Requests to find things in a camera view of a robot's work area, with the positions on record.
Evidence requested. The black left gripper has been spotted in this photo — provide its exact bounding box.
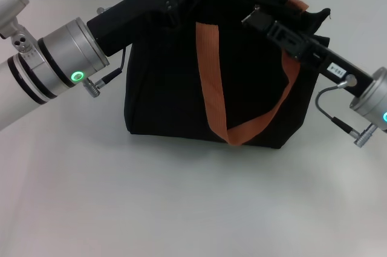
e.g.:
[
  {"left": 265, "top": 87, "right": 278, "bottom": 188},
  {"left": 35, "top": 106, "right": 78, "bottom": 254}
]
[{"left": 86, "top": 0, "right": 203, "bottom": 57}]

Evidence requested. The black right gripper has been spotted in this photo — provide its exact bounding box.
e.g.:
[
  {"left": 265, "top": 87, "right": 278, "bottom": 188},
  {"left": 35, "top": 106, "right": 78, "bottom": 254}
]
[{"left": 241, "top": 8, "right": 376, "bottom": 97}]

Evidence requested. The black bag with orange handles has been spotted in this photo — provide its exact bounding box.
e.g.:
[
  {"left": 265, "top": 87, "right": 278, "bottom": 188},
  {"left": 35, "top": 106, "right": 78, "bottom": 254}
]
[{"left": 123, "top": 0, "right": 332, "bottom": 151}]

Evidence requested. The right gripper grey cable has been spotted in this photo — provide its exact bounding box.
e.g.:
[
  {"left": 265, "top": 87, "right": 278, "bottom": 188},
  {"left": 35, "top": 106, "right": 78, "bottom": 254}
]
[{"left": 316, "top": 74, "right": 377, "bottom": 148}]

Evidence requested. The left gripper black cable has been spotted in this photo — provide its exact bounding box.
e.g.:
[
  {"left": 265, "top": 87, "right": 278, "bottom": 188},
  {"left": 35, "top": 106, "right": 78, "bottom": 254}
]
[{"left": 84, "top": 47, "right": 127, "bottom": 98}]

